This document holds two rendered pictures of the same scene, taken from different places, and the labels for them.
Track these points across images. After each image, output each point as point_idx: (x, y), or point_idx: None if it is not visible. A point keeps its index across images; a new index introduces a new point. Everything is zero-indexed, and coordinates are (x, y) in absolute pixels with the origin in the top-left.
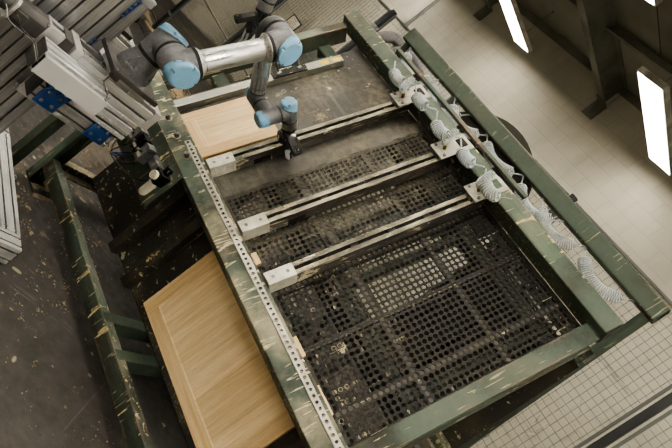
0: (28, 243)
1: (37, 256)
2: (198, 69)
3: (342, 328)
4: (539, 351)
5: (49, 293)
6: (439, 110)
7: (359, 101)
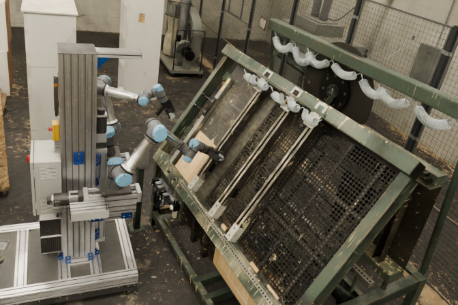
0: (157, 259)
1: (163, 263)
2: (127, 173)
3: (271, 245)
4: (373, 207)
5: (173, 278)
6: (280, 78)
7: (247, 98)
